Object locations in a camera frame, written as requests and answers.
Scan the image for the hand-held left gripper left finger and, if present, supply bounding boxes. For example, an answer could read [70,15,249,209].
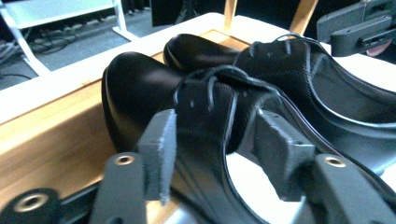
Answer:
[135,108,178,206]

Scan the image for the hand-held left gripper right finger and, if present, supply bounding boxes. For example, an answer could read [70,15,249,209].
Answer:
[239,108,318,203]

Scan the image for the black leather dress shoe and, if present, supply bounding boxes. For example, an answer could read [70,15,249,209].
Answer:
[101,50,396,224]
[163,32,396,127]

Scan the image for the dark panel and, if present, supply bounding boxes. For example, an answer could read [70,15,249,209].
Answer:
[150,0,226,28]

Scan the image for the bundle of floor cables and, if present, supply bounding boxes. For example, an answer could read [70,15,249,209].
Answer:
[0,27,79,64]

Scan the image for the white metal table frame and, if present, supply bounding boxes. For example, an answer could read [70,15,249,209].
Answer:
[0,0,139,77]

